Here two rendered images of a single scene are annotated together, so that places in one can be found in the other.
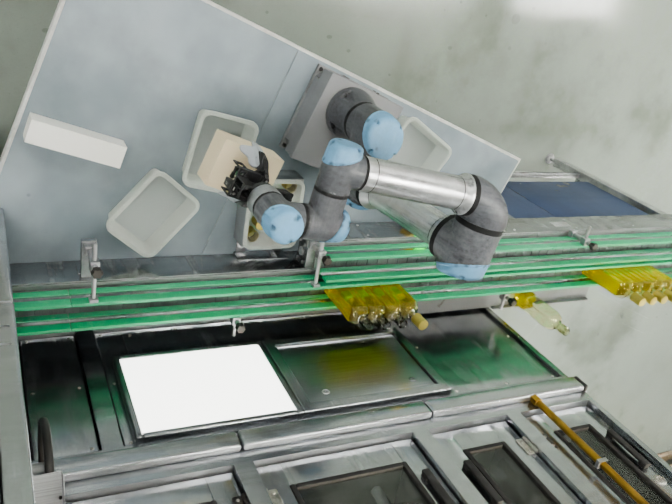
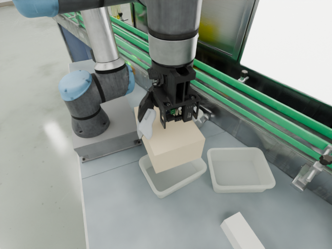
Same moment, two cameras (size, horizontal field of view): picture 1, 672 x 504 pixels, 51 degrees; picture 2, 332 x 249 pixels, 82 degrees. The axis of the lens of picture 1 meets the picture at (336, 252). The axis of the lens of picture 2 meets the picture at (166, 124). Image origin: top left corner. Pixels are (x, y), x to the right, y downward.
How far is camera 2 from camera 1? 1.27 m
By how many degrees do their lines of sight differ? 5
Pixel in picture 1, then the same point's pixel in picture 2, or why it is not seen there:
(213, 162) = (183, 149)
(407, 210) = (94, 15)
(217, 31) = (104, 234)
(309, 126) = (115, 135)
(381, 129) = (68, 85)
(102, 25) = not seen: outside the picture
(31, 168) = not seen: outside the picture
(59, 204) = (292, 225)
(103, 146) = (239, 236)
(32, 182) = not seen: outside the picture
